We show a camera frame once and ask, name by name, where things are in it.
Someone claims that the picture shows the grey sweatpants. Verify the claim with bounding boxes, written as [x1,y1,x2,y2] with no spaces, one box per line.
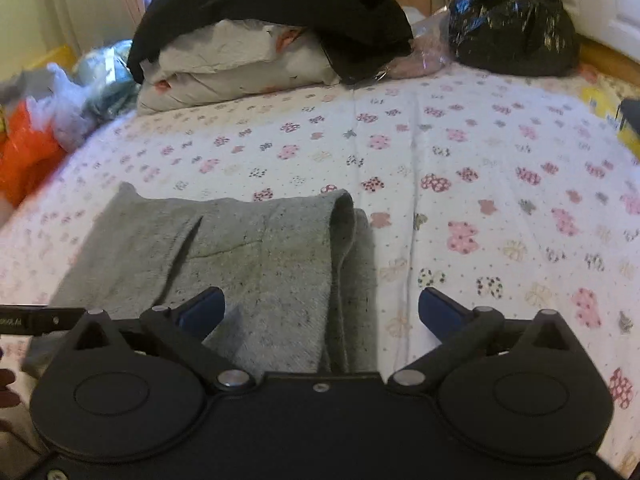
[51,183,378,376]

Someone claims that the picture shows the white floral bed sheet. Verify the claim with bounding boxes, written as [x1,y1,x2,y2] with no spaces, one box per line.
[1,66,639,476]

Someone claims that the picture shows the orange plastic bag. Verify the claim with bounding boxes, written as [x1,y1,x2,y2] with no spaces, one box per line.
[1,100,66,208]

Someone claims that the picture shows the clear white plastic bag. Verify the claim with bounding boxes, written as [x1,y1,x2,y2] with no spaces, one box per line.
[1,63,98,153]

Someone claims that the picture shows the folded white grey blanket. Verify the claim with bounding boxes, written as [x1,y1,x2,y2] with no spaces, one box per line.
[137,20,340,115]

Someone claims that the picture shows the clear bag with pink cloth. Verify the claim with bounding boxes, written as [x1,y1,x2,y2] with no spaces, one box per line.
[375,6,451,80]

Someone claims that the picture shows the black plastic bag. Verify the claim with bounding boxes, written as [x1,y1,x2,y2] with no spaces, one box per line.
[448,0,579,77]

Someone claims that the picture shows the black garment on blanket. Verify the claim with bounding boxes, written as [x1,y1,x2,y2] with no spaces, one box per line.
[127,0,413,84]

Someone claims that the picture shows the beige curtain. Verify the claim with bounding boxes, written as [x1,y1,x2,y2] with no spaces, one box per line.
[36,0,145,54]

